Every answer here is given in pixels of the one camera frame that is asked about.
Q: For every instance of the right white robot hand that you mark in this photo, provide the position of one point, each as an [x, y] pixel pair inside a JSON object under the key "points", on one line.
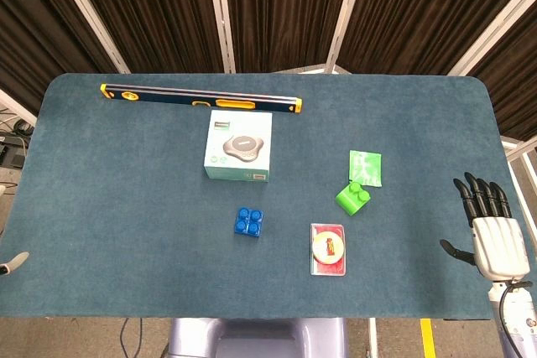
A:
{"points": [[499, 245]]}

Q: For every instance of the green toy building block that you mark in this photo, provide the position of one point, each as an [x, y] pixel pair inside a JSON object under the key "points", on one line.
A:
{"points": [[351, 200]]}

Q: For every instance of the yellow floor tape strip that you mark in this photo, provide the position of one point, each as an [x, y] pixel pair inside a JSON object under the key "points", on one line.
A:
{"points": [[427, 339]]}

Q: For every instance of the green foil sachet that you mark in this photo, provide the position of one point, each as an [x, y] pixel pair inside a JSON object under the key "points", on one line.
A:
{"points": [[365, 167]]}

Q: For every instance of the white metal table leg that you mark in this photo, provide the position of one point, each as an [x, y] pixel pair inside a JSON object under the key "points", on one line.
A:
{"points": [[373, 338]]}

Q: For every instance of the brown pleated divider curtain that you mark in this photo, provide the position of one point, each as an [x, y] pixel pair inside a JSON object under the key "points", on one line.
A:
{"points": [[428, 10], [281, 10], [512, 81], [29, 31], [147, 10]]}

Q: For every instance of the red card packet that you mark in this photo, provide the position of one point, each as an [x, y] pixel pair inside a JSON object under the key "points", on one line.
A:
{"points": [[328, 249]]}

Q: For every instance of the blue toy building block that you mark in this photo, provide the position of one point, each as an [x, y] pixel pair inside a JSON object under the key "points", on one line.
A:
{"points": [[248, 221]]}

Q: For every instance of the silver robot torso base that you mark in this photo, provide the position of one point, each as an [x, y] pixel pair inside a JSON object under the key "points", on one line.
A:
{"points": [[256, 337]]}

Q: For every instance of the white speaker product box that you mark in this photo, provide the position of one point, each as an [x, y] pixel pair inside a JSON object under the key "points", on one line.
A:
{"points": [[238, 146]]}

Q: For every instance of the blue yellow spirit level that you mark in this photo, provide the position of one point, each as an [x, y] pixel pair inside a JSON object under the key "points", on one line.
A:
{"points": [[201, 99]]}

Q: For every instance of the teal felt table mat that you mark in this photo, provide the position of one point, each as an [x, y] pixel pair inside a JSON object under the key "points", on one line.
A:
{"points": [[126, 207]]}

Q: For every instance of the white divider frame post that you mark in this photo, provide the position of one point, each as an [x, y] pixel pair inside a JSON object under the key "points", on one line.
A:
{"points": [[344, 14], [491, 27], [88, 14], [220, 14]]}

